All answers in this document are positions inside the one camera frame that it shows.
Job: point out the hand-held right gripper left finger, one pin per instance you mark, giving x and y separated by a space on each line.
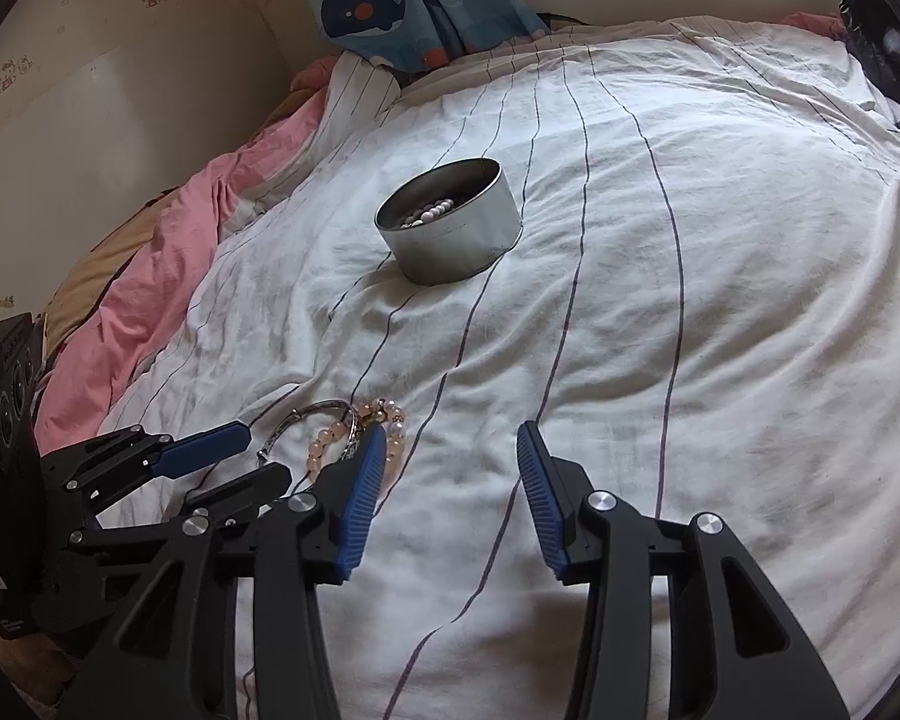
364 499

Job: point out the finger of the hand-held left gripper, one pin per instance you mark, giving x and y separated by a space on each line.
247 491
202 446

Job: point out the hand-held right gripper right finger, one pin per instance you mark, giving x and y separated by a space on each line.
540 499

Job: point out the silver bangle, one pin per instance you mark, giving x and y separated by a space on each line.
330 404

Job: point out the round grey metal tin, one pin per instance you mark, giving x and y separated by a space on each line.
457 240

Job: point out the tan plaid pillow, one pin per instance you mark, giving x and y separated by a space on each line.
97 277

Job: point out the pink blanket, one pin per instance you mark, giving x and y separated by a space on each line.
157 277

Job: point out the white striped bed sheet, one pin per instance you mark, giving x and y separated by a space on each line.
682 315

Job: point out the brown cloth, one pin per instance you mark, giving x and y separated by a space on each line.
289 109

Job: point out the whale print curtain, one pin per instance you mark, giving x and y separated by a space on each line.
360 15

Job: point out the pink cloth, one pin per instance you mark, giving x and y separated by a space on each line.
810 22

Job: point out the black plastic bag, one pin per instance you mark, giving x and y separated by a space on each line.
881 45

